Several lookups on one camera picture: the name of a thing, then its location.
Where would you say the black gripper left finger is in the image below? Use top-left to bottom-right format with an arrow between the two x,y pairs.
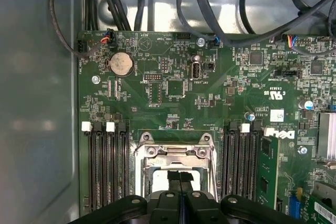
68,171 -> 182,224

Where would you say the metal socket locking lever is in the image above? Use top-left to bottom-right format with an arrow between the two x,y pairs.
208,137 -> 220,201

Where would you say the thin black fan cable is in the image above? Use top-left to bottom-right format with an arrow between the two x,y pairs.
48,0 -> 106,59

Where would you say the silver CPU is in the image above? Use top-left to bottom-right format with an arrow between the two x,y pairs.
152,168 -> 202,196

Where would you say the silver internal USB port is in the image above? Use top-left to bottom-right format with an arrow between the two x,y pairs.
189,60 -> 203,81

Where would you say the blue expansion slot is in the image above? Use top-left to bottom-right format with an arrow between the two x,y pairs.
288,188 -> 302,220

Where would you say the metal socket cover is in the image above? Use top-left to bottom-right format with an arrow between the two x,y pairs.
143,146 -> 211,201

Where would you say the green motherboard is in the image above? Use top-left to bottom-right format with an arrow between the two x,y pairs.
77,29 -> 336,224

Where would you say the CPU socket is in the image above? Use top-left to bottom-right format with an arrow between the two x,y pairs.
133,131 -> 219,204

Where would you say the green installed RAM stick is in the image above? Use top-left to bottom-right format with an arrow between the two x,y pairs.
258,134 -> 280,210

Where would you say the silver chipset heatsink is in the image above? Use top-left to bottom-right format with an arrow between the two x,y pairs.
317,112 -> 336,161

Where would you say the black PC case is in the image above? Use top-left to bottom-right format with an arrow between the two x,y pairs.
0,0 -> 336,224

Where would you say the round coin battery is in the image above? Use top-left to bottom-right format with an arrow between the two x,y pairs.
109,51 -> 134,76

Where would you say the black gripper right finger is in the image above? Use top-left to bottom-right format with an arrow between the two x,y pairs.
181,172 -> 296,224

